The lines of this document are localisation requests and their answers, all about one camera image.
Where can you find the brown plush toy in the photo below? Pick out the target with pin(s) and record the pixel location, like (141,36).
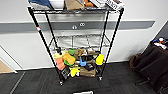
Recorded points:
(80,53)

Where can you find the blue toy cup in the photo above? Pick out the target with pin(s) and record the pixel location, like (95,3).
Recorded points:
(82,62)

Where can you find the yellow orange toy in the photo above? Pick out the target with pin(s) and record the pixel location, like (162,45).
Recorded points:
(68,58)

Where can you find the bright yellow toy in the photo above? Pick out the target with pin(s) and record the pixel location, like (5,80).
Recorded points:
(100,59)

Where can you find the black small case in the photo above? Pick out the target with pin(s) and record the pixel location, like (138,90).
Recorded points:
(89,67)

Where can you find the black knob toy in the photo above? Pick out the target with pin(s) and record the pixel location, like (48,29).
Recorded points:
(59,50)

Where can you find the brown cardboard box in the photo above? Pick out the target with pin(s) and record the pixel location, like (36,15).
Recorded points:
(88,73)

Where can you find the yellow green toy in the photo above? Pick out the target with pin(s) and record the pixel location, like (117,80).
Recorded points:
(74,72)

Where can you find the pale yellow toy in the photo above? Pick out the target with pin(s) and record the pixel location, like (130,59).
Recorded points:
(57,55)

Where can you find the salmon orange toy block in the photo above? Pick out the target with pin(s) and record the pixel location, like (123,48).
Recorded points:
(60,64)

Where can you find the black flat box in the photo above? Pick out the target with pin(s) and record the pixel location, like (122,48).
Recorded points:
(64,74)

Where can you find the brown paper box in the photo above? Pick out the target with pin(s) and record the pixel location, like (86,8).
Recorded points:
(74,4)

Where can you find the white snack box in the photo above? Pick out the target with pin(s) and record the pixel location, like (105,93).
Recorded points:
(99,3)

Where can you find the white bowl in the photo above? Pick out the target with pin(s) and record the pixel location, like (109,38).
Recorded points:
(57,3)

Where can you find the white box with dark print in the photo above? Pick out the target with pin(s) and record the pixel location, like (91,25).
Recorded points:
(115,4)

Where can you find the blue whale plush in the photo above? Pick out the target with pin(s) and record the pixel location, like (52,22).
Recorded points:
(40,3)

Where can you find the black cart with cloth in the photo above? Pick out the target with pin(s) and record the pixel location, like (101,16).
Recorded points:
(155,66)

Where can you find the small goods on cart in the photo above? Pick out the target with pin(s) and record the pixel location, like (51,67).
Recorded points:
(161,42)

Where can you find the grey wall socket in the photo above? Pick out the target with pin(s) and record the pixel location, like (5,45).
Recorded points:
(82,24)

